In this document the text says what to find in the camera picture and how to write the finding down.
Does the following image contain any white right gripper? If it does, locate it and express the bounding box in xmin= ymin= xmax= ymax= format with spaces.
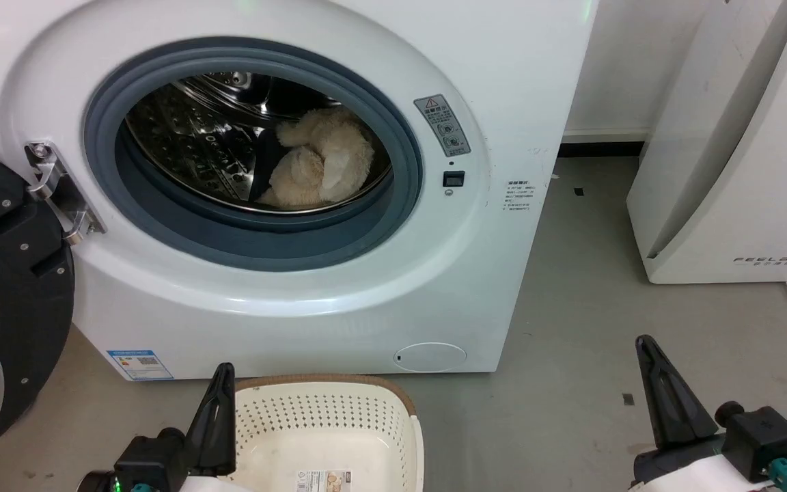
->
xmin=629 ymin=334 xmax=778 ymax=492

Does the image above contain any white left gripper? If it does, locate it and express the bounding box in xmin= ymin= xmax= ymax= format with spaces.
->
xmin=174 ymin=362 xmax=256 ymax=492

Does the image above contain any cream plush toy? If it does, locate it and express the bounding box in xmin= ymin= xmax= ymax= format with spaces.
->
xmin=257 ymin=107 xmax=376 ymax=209

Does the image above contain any white perforated laundry basket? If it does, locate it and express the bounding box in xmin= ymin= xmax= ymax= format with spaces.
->
xmin=232 ymin=374 xmax=426 ymax=492

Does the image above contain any paper label on basket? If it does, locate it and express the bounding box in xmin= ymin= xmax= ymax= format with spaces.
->
xmin=294 ymin=469 xmax=354 ymax=492

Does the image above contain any white front-load washing machine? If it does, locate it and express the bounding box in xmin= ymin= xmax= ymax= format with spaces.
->
xmin=0 ymin=0 xmax=599 ymax=381

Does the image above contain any blue energy label sticker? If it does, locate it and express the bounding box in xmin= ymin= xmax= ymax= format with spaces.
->
xmin=106 ymin=349 xmax=175 ymax=381

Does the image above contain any grey rubber door gasket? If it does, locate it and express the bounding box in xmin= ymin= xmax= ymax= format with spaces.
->
xmin=83 ymin=37 xmax=426 ymax=273

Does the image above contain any oval white filter cover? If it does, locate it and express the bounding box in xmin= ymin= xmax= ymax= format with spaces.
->
xmin=393 ymin=342 xmax=468 ymax=374

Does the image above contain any white air purifier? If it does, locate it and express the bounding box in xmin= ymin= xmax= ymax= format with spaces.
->
xmin=626 ymin=0 xmax=787 ymax=285

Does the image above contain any black round washer door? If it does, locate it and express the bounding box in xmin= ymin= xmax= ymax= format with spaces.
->
xmin=0 ymin=140 xmax=77 ymax=474

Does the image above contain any small printed text sticker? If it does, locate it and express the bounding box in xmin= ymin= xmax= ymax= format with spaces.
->
xmin=504 ymin=180 xmax=533 ymax=213

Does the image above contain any chrome door hinge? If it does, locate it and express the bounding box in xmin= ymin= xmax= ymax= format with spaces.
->
xmin=25 ymin=142 xmax=107 ymax=246

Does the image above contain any stainless steel washer drum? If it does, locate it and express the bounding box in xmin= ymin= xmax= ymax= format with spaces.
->
xmin=124 ymin=72 xmax=394 ymax=215

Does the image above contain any grey warning sticker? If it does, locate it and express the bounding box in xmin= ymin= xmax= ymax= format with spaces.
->
xmin=413 ymin=94 xmax=472 ymax=159

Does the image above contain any black wall baseboard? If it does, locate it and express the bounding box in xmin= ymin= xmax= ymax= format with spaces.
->
xmin=557 ymin=141 xmax=648 ymax=159

